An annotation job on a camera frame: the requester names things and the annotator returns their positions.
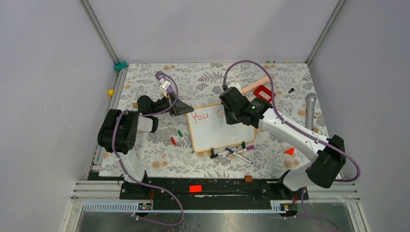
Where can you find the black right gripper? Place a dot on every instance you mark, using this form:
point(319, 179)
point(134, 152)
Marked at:
point(229, 120)

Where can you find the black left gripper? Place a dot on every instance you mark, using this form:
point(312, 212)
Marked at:
point(179, 107)

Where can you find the yellow framed whiteboard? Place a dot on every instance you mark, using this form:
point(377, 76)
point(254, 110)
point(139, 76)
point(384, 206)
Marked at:
point(209, 129)

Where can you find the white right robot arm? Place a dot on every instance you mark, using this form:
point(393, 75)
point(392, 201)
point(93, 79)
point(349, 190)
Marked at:
point(324, 154)

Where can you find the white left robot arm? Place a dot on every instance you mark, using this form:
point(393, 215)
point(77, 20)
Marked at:
point(118, 132)

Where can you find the green capped whiteboard marker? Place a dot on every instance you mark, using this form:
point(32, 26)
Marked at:
point(184, 140)

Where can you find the magenta capped whiteboard marker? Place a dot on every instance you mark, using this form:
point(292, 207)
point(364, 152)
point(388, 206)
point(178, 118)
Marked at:
point(242, 150)

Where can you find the black capped whiteboard marker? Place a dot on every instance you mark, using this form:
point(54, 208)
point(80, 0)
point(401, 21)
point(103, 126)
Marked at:
point(215, 155)

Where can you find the blue capped whiteboard marker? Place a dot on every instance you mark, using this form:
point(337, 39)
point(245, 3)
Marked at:
point(239, 156)

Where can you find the floral patterned table mat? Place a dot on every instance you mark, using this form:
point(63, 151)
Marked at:
point(199, 85)

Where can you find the red rectangular plastic box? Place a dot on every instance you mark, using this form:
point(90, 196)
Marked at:
point(263, 93)

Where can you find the purple glitter toy microphone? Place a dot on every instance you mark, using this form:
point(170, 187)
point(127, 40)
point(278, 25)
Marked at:
point(160, 75)

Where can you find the pink toy microphone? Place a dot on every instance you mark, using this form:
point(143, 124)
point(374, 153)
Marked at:
point(252, 86)

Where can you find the red triangular block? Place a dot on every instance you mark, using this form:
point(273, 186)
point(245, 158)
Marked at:
point(290, 151)

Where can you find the brown cylinder block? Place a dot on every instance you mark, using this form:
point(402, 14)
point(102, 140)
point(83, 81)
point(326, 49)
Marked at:
point(248, 179)

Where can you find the silver toy microphone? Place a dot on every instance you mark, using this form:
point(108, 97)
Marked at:
point(310, 105)

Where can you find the teal corner clamp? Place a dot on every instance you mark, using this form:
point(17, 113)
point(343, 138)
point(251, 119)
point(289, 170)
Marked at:
point(120, 66)

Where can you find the red tape label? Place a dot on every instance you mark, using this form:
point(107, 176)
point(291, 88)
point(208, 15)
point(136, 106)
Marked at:
point(195, 188)

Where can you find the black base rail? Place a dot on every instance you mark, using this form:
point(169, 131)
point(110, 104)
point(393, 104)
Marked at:
point(217, 194)

